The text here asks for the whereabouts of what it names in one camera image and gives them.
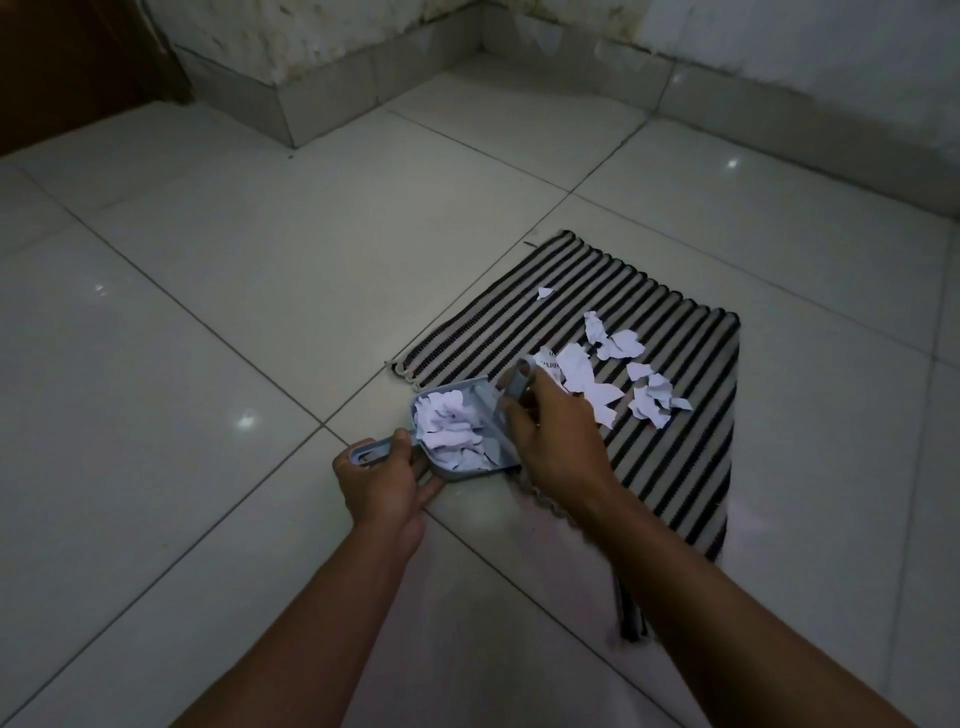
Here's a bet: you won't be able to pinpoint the person's left hand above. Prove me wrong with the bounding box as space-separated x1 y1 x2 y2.
332 438 449 562

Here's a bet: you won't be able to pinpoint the person's right hand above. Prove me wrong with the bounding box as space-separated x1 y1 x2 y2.
497 366 625 524

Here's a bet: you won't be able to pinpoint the small blue-grey hand brush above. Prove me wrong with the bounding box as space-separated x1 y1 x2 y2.
491 357 541 412

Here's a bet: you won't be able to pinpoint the blue-grey plastic dustpan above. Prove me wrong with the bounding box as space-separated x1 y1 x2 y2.
348 377 525 483

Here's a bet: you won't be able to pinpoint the person's right forearm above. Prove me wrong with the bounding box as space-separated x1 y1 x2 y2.
558 480 920 728

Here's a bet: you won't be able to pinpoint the person's left forearm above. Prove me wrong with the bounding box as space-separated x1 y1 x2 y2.
168 522 427 728

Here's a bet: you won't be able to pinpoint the heap of crumpled white paper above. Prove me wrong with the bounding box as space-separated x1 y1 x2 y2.
414 387 502 472

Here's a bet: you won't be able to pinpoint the scattered torn white paper scraps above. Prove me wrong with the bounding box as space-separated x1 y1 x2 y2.
534 285 695 431

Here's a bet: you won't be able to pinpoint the black and white striped mat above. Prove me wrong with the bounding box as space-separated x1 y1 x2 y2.
384 228 744 646

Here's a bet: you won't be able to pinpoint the dark brown wooden door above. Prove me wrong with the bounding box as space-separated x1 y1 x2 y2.
0 0 198 159

